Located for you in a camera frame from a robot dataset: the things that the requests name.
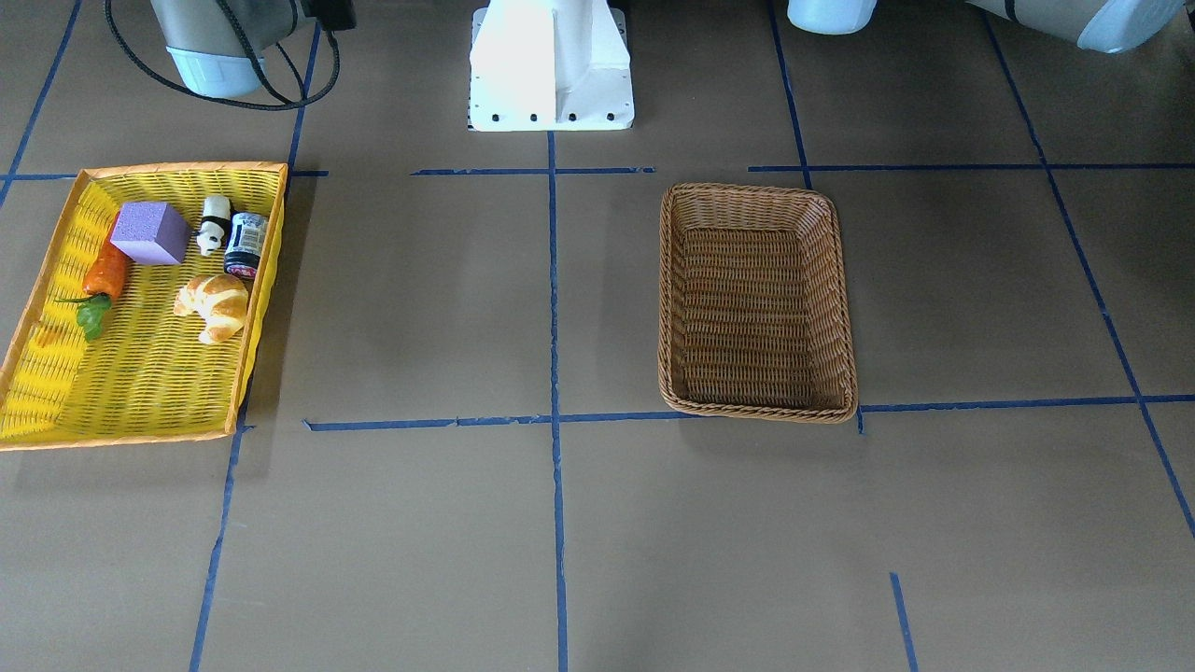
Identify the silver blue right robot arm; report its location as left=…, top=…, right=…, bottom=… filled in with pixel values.
left=152, top=1, right=359, bottom=99

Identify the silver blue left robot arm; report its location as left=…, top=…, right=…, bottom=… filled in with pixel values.
left=786, top=1, right=1188, bottom=54

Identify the brown wicker basket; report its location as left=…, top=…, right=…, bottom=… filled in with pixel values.
left=657, top=183, right=859, bottom=424

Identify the yellow plastic basket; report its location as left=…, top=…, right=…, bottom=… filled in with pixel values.
left=1, top=161, right=288, bottom=451

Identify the black white can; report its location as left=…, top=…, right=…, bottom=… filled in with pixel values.
left=223, top=212, right=269, bottom=282

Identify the toy croissant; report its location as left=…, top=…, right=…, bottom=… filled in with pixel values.
left=174, top=273, right=250, bottom=346

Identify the panda figurine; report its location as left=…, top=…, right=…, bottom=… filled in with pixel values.
left=194, top=194, right=233, bottom=257

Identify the purple foam cube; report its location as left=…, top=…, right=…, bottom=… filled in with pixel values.
left=108, top=201, right=191, bottom=265

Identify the toy carrot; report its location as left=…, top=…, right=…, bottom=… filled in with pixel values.
left=54, top=216, right=131, bottom=343

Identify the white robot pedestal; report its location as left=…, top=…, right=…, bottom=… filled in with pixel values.
left=467, top=1, right=636, bottom=133

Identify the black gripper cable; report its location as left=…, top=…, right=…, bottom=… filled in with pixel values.
left=103, top=0, right=341, bottom=112

